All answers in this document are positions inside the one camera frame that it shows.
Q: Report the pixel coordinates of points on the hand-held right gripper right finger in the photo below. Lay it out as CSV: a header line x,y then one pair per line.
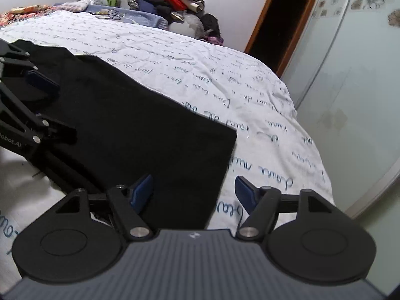
x,y
245,193

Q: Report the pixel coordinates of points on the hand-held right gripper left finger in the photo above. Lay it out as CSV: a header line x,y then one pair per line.
x,y
142,190

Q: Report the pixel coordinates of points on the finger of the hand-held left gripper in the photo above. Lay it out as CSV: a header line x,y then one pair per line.
x,y
59,131
43,81

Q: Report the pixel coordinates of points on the black pants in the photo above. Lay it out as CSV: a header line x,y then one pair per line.
x,y
140,125

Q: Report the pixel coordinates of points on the red floral blanket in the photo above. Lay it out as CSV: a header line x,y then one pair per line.
x,y
22,14

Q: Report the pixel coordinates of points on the light blue quilt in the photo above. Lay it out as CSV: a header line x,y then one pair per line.
x,y
140,17

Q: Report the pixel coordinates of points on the white script-printed bedspread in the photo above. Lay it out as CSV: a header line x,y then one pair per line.
x,y
218,78

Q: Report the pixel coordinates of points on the navy blue garment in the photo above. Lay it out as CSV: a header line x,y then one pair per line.
x,y
148,6

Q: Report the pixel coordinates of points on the black folded garment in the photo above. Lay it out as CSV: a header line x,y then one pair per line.
x,y
164,12

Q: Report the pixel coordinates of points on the pale wardrobe door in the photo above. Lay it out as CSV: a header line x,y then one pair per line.
x,y
353,84

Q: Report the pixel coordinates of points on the purple cloth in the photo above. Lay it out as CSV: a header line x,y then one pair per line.
x,y
215,40

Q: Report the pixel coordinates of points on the white plastic bag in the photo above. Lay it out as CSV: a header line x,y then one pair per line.
x,y
190,25

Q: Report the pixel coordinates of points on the beige folded cloth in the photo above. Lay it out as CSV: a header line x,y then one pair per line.
x,y
193,6

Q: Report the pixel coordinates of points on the black bag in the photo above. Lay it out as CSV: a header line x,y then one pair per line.
x,y
211,23

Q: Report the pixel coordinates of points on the wooden door frame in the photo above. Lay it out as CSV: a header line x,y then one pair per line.
x,y
299,28

